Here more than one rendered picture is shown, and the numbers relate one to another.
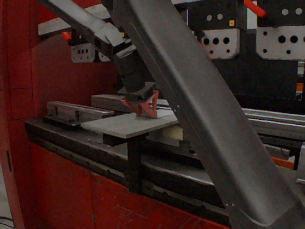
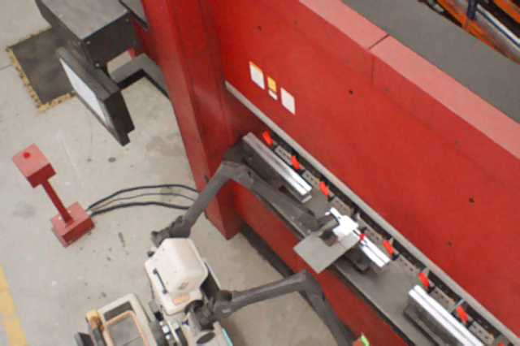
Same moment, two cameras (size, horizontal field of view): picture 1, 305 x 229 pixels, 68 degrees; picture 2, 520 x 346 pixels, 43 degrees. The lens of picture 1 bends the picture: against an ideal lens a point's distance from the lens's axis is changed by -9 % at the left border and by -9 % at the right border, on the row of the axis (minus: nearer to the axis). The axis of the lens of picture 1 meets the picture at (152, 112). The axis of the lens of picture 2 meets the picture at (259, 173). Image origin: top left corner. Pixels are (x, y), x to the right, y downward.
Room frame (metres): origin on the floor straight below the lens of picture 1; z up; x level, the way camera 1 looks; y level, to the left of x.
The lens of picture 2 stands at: (-0.82, -0.17, 3.81)
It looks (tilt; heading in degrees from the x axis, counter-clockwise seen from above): 55 degrees down; 18
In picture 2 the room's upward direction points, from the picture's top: 9 degrees counter-clockwise
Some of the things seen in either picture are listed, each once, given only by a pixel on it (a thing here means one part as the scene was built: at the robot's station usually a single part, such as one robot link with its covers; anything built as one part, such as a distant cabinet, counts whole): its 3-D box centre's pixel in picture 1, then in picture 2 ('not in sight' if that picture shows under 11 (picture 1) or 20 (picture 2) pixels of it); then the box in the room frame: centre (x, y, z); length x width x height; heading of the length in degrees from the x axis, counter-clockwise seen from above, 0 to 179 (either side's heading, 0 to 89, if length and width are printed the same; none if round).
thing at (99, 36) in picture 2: not in sight; (101, 64); (1.25, 1.22, 1.53); 0.51 x 0.25 x 0.85; 51
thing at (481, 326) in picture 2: not in sight; (485, 318); (0.32, -0.64, 1.26); 0.15 x 0.09 x 0.17; 50
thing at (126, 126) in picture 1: (136, 121); (326, 244); (0.70, 0.05, 1.00); 0.26 x 0.18 x 0.01; 140
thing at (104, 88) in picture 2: not in sight; (98, 93); (1.15, 1.24, 1.42); 0.45 x 0.12 x 0.36; 51
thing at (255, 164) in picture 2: (61, 122); (262, 170); (1.15, 0.45, 0.89); 0.30 x 0.05 x 0.03; 50
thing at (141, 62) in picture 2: not in sight; (146, 86); (1.43, 1.13, 1.17); 0.40 x 0.24 x 0.07; 50
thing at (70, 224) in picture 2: not in sight; (52, 195); (1.11, 1.84, 0.41); 0.25 x 0.20 x 0.83; 140
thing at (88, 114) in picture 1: (75, 115); (276, 167); (1.16, 0.38, 0.92); 0.50 x 0.06 x 0.10; 50
